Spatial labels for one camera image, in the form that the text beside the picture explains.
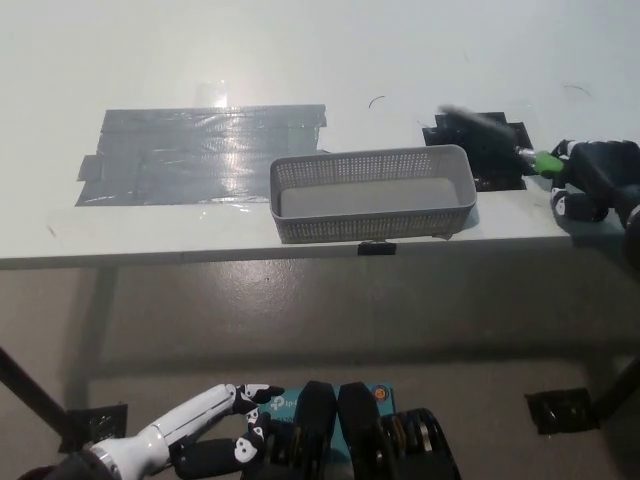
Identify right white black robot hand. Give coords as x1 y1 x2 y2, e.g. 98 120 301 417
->
547 138 640 221

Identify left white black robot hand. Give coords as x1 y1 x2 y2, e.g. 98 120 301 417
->
89 382 286 480

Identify garden trowel green black handle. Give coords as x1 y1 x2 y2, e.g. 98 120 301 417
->
438 103 569 179

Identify black tape patch on desk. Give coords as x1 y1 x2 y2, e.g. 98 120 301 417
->
422 110 536 193

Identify black robot body blocks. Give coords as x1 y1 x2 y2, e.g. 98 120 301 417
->
238 380 459 480

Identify black floor tape patch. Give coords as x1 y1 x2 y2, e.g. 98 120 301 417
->
524 387 601 436
58 403 129 454

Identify teal tp-link box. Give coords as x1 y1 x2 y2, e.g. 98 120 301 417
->
249 383 396 454

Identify grey perforated plastic basket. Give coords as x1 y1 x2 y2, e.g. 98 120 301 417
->
269 144 479 245

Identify large grey duct tape patch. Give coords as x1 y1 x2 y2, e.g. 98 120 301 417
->
73 103 329 208

